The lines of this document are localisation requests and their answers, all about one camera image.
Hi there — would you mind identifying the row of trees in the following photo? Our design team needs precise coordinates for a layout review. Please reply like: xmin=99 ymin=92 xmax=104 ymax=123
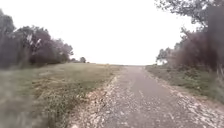
xmin=155 ymin=0 xmax=224 ymax=78
xmin=0 ymin=9 xmax=88 ymax=70

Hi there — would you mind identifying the grass verge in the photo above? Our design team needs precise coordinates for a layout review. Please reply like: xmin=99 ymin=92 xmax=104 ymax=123
xmin=145 ymin=63 xmax=224 ymax=105

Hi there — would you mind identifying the grey gravel-edged asphalt path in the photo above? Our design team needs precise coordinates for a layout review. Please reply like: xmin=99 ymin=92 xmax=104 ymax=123
xmin=68 ymin=65 xmax=224 ymax=128

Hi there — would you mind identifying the grass field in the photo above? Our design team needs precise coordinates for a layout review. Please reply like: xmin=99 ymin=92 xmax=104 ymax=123
xmin=0 ymin=62 xmax=123 ymax=128

